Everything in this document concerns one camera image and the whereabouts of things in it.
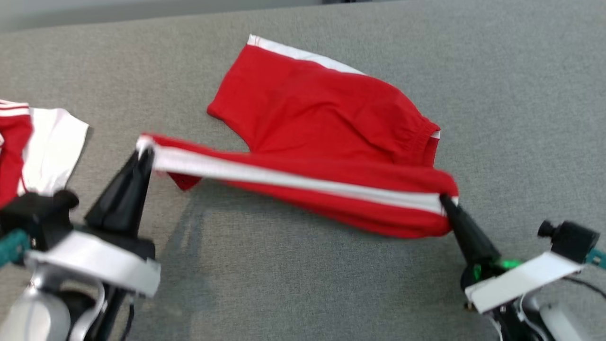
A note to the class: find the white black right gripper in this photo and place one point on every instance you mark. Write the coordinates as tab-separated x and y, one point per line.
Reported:
516	284

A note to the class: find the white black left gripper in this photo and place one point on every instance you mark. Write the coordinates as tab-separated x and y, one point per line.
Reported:
94	260

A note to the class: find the red white basketball jersey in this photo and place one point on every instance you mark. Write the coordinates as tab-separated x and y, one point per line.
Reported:
52	142

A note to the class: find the red shorts white stripe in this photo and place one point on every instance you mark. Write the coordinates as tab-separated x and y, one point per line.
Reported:
322	118

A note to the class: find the grey fabric padded surface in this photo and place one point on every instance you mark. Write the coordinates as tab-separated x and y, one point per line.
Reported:
303	284

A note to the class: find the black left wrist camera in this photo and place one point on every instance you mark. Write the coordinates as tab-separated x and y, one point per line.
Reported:
38	213

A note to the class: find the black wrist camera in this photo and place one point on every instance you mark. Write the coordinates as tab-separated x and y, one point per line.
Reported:
38	213
573	239

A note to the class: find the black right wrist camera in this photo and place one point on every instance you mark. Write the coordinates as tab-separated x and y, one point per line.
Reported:
573	239

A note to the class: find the teal right camera connector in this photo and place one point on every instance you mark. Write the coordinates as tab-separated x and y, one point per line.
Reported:
596	258

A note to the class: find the teal camera connector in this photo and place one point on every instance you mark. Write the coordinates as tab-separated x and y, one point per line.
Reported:
12	246
596	258

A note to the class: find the teal left camera connector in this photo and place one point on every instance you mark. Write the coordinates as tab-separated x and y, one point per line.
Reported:
12	246

